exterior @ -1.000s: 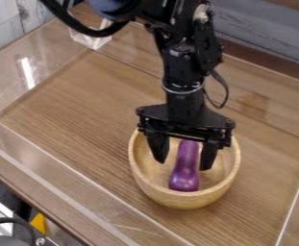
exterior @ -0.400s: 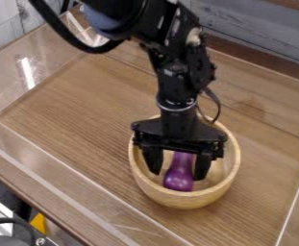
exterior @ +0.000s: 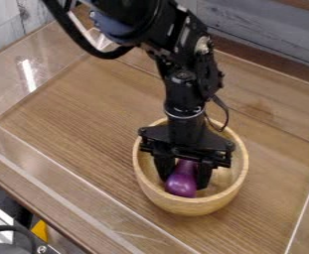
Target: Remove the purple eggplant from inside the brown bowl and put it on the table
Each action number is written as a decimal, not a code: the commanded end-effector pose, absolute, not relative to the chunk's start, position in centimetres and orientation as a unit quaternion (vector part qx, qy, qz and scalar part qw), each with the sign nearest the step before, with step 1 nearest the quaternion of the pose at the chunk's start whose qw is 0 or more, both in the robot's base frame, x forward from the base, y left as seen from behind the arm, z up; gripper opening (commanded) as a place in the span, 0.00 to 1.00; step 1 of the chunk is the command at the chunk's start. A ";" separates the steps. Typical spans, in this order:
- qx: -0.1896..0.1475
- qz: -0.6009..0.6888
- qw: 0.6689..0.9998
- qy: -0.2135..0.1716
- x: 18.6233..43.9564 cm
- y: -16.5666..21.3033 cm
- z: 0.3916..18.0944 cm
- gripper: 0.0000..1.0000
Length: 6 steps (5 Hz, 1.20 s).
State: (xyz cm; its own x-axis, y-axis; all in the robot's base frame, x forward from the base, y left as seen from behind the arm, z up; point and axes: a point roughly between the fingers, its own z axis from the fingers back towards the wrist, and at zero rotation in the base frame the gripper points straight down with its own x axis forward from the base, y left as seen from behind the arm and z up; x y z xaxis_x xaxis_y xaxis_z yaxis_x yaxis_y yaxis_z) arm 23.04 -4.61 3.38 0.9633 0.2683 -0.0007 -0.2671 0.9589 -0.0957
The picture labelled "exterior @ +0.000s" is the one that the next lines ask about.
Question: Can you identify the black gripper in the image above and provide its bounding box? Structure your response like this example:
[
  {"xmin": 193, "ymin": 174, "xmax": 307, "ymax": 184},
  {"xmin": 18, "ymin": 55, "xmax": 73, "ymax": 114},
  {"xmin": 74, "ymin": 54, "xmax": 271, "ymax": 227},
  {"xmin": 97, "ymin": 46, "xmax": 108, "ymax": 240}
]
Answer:
[{"xmin": 138, "ymin": 110, "xmax": 235, "ymax": 190}]

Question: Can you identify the purple toy eggplant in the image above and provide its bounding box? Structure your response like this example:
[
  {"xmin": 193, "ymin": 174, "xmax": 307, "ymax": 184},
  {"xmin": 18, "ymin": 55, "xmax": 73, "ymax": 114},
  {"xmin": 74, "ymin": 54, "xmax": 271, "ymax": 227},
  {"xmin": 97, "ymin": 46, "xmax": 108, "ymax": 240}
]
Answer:
[{"xmin": 165, "ymin": 160, "xmax": 197, "ymax": 197}]

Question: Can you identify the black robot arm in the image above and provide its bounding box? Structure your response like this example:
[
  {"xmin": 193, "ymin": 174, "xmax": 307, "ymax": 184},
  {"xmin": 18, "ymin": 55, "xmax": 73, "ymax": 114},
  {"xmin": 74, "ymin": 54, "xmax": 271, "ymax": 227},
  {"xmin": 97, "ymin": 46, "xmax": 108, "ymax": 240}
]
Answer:
[{"xmin": 42, "ymin": 0, "xmax": 235, "ymax": 190}]

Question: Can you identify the brown wooden bowl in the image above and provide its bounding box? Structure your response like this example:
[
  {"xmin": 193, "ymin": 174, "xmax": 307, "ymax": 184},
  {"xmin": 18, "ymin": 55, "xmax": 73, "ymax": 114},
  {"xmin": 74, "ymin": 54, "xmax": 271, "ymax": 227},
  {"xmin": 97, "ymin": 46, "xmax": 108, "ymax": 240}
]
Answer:
[{"xmin": 133, "ymin": 128, "xmax": 250, "ymax": 216}]

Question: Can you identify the yellow tag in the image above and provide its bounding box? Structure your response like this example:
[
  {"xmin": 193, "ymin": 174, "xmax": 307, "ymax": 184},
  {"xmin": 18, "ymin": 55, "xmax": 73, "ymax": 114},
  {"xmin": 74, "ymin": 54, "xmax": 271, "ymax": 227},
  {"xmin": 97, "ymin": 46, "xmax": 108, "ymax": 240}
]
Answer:
[{"xmin": 33, "ymin": 220, "xmax": 50, "ymax": 242}]

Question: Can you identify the clear acrylic tray wall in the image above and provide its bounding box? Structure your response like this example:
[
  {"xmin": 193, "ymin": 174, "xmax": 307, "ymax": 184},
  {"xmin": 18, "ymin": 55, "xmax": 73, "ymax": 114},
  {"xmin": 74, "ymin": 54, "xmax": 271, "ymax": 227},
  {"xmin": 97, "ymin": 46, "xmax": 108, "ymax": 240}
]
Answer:
[{"xmin": 0, "ymin": 114, "xmax": 200, "ymax": 254}]

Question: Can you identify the clear acrylic corner bracket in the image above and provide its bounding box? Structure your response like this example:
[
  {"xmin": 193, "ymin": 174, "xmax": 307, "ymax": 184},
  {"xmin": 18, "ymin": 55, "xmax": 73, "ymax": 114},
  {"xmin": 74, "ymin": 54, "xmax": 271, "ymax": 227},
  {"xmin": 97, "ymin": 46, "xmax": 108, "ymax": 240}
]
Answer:
[{"xmin": 69, "ymin": 11, "xmax": 118, "ymax": 53}]

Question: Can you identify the black cable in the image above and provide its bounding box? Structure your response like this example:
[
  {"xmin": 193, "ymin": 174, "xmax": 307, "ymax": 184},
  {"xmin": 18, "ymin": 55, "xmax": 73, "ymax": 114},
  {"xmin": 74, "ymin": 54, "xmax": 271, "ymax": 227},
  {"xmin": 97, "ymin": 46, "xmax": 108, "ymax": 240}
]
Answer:
[{"xmin": 0, "ymin": 223, "xmax": 38, "ymax": 254}]

